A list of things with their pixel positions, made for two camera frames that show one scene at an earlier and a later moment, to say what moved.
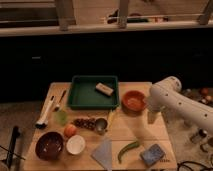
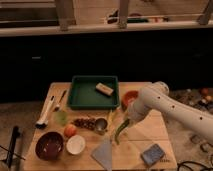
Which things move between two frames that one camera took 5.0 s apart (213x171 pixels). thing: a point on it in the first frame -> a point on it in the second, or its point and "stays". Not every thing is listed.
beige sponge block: (104, 88) stays
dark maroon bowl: (49, 145) stays
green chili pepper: (125, 148) -> (119, 128)
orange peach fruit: (70, 130) stays
